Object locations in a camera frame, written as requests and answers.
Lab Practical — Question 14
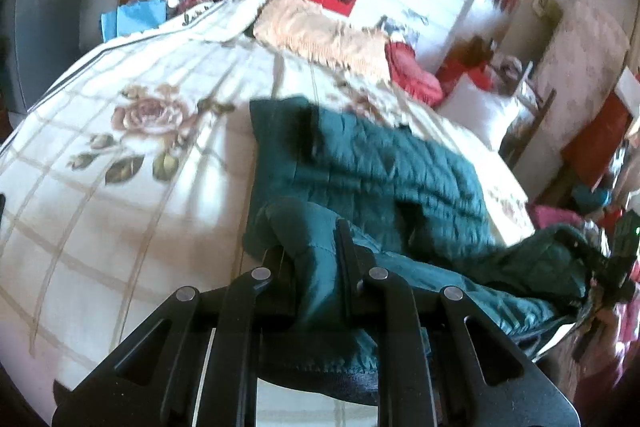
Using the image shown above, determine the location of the metal chair frame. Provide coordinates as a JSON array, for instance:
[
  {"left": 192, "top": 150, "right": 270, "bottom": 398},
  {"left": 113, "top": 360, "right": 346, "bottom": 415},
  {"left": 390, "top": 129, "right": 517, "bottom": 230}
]
[{"left": 499, "top": 61, "right": 557, "bottom": 170}]

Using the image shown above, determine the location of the floral cream bed sheet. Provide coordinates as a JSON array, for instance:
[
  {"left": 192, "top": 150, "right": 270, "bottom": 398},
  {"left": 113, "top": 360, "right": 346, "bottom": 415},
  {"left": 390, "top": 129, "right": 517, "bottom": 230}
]
[{"left": 0, "top": 0, "right": 537, "bottom": 427}]

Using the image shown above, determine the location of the white quilted cover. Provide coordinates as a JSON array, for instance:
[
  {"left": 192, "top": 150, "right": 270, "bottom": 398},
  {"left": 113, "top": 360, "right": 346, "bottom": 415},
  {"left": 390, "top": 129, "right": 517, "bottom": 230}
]
[{"left": 537, "top": 0, "right": 632, "bottom": 145}]

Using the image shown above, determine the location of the red frilled cushion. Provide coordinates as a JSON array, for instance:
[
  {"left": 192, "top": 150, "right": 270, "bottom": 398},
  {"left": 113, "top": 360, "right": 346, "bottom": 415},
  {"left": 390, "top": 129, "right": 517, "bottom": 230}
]
[{"left": 384, "top": 41, "right": 446, "bottom": 108}]

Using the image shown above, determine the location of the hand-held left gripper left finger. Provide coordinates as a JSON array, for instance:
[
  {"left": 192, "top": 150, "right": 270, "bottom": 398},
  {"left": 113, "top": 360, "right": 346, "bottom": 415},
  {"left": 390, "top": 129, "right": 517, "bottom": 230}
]
[{"left": 52, "top": 247, "right": 293, "bottom": 427}]

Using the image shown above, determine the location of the red cloth pile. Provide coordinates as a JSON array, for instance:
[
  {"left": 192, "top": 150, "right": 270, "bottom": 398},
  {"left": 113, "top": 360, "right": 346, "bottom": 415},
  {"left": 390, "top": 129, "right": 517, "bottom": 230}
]
[{"left": 435, "top": 36, "right": 497, "bottom": 90}]

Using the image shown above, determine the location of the red fabric panel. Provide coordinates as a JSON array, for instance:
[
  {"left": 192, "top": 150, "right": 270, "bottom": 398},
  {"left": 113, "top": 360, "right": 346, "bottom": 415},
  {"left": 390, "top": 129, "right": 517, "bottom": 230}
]
[{"left": 560, "top": 99, "right": 635, "bottom": 190}]

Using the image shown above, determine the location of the white pillow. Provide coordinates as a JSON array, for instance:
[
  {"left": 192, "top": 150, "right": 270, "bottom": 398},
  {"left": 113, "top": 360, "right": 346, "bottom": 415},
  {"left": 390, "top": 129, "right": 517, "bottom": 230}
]
[{"left": 439, "top": 74, "right": 522, "bottom": 152}]

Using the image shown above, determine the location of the dark green quilted jacket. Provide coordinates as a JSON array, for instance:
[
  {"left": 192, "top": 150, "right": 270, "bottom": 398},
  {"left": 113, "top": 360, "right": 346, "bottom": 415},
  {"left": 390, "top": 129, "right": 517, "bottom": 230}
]
[{"left": 244, "top": 97, "right": 603, "bottom": 403}]

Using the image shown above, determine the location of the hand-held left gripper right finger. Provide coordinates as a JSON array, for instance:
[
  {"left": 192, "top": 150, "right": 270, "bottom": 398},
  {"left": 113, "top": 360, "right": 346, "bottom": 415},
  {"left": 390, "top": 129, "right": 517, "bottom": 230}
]
[{"left": 337, "top": 219, "right": 581, "bottom": 427}]

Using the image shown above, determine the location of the beige fringed blanket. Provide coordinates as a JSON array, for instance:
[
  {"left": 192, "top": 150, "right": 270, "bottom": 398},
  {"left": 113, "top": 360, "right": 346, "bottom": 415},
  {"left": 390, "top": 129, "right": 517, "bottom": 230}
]
[{"left": 252, "top": 0, "right": 392, "bottom": 78}]

